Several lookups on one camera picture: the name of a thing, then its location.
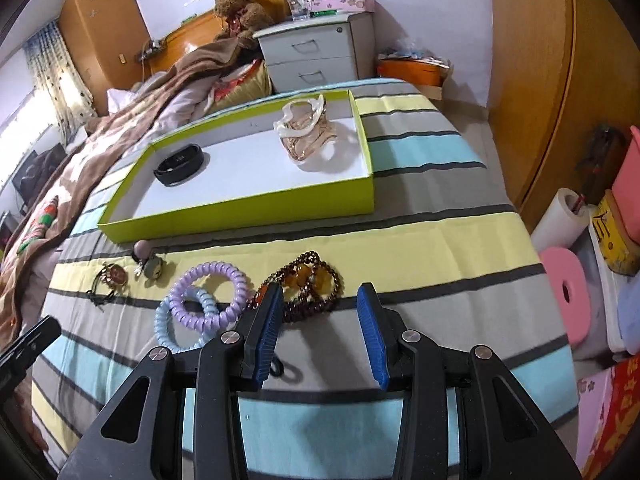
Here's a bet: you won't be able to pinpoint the dark brown tool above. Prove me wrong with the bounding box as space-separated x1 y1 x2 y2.
575 125 626 181

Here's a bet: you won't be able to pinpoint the black monitor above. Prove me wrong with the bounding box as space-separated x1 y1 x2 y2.
11 145 66 201

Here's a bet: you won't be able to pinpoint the clear glass bottles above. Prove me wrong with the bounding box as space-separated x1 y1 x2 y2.
287 0 316 22

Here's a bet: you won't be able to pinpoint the brown patterned blanket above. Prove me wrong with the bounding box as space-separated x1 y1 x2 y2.
0 37 261 376

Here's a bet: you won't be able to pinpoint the red floral box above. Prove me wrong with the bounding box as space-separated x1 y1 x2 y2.
575 355 640 480

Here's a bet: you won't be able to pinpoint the clear pink hair claw clip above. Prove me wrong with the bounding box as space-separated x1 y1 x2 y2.
273 95 351 165

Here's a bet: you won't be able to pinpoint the pink floral box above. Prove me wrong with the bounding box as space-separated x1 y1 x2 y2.
310 0 376 13

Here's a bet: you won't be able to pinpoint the blue spiral hair tie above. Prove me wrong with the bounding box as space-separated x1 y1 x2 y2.
154 287 221 353

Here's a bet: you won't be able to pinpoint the black smart band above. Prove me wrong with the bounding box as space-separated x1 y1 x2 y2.
152 144 205 187

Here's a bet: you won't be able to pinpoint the white plastic bin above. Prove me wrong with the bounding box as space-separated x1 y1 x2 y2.
587 220 631 356

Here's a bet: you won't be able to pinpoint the power strip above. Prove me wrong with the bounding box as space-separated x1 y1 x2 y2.
135 40 166 61

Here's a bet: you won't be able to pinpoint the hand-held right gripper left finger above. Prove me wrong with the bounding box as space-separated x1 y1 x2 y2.
57 282 286 480

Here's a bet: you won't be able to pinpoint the pink plastic container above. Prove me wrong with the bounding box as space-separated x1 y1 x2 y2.
612 125 640 231

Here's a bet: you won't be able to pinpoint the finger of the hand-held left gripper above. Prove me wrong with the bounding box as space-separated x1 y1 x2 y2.
0 315 62 386

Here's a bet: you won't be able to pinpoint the black hair tie with ornament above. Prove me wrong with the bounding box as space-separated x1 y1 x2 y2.
132 240 166 288

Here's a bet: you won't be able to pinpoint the brown teddy bear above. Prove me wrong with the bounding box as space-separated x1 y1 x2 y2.
214 0 275 41

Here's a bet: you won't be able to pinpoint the grey drawer nightstand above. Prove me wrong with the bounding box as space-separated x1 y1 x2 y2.
252 10 376 95

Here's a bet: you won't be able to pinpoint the orange storage box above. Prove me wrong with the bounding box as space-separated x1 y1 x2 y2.
377 57 448 88

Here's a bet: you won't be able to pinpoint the olive and red pillow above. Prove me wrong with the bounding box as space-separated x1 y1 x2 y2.
202 60 273 111

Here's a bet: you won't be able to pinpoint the dotted window curtain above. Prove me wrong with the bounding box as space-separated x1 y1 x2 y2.
22 20 96 136

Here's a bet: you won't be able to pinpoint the green cardboard tray box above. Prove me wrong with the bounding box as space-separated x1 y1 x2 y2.
97 89 376 243

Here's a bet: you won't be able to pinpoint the large wooden cabinet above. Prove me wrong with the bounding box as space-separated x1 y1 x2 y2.
487 0 640 221

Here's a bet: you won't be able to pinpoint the yellow printed box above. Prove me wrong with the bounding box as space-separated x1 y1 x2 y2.
592 190 640 276

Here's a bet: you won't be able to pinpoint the tall wooden wardrobe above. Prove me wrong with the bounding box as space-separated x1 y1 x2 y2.
59 0 151 116

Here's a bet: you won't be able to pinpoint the plain black hair tie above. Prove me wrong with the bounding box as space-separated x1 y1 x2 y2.
270 355 303 378

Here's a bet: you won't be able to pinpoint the pink plastic stool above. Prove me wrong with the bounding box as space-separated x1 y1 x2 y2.
537 246 588 348

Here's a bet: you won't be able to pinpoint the striped bed sheet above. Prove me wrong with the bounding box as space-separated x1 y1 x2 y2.
30 79 581 480

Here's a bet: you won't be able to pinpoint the wooden bed headboard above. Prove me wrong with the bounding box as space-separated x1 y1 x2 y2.
142 0 286 83

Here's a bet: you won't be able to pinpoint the purple spiral hair tie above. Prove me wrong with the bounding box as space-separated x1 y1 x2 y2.
169 261 247 332

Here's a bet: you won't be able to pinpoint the white paper roll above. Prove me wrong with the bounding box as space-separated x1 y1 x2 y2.
531 187 593 253

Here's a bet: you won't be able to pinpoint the pale blue cloth bundle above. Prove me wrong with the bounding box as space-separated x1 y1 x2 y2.
617 275 640 356

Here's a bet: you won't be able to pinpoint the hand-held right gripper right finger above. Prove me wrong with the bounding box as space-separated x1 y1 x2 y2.
356 282 583 480

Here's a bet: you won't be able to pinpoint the plastic bag of packets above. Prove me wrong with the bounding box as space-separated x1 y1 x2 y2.
380 37 451 68

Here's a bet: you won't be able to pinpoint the brown amber bead bracelet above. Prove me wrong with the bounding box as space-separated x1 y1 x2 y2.
255 252 345 325

